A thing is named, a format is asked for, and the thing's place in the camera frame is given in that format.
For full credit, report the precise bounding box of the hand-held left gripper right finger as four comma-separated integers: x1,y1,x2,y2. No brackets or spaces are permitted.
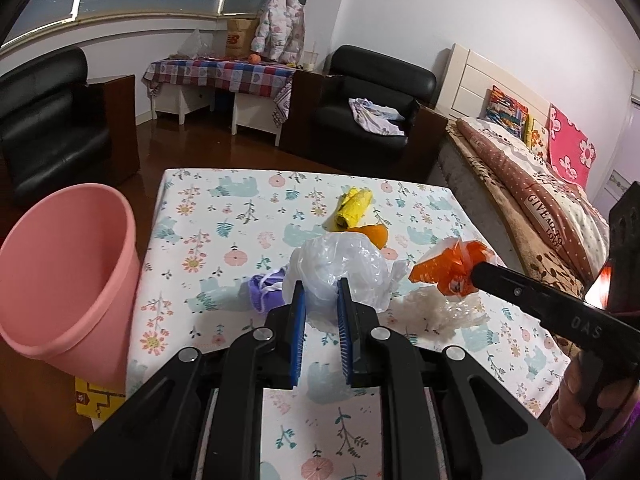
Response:
336,277,586,480

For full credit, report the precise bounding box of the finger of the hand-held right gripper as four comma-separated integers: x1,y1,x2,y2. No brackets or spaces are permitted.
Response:
470,261,546,320

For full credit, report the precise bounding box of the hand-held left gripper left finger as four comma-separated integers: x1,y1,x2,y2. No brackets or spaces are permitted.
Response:
57,280,307,480

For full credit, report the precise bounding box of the orange plastic wrapper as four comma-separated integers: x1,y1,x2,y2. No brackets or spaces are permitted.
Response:
409,239,488,297

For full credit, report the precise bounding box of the white plastic bag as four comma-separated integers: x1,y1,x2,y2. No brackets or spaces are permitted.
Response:
282,232,411,326

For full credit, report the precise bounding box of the pink plastic bucket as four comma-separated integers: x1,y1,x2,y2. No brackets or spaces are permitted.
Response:
0,183,146,381

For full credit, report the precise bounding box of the person's right hand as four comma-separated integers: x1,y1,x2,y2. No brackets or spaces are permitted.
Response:
546,355,640,461

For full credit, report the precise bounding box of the clear plastic wrapper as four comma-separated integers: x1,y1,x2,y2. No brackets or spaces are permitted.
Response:
400,290,493,341

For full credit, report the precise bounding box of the orange plastic piece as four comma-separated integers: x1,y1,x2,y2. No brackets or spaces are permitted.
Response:
345,224,390,250

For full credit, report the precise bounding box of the yellow plastic wrapper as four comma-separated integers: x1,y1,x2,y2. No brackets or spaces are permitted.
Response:
332,186,375,233

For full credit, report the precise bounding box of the yellow floral pillow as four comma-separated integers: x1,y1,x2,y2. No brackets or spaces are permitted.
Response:
525,117,551,158

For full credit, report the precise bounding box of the pink floral pillow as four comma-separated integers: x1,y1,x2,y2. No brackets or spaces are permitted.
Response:
547,104,597,186

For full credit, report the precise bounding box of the colourful striped pillow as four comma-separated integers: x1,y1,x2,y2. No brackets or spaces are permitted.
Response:
485,85,530,136

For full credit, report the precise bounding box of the white bed headboard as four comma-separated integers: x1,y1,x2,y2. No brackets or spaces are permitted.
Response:
435,42,551,121

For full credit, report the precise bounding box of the light crumpled garment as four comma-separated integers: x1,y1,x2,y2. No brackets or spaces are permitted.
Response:
348,97,406,137

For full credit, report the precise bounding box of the black leather armchair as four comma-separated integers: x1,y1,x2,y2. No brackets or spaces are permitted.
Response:
0,46,141,201
280,45,448,183

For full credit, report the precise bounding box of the white desk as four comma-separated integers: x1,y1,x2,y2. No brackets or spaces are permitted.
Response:
152,87,281,147

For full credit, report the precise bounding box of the checkered cloth side table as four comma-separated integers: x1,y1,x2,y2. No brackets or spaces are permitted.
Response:
142,56,296,128

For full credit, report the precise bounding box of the brown paper bag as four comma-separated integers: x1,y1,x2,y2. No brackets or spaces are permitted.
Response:
226,17,261,58

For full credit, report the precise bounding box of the clear plastic bag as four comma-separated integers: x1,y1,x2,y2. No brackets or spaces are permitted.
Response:
175,29,208,59

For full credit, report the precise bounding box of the floral puffer jacket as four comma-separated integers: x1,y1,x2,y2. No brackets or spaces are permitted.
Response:
251,0,306,66

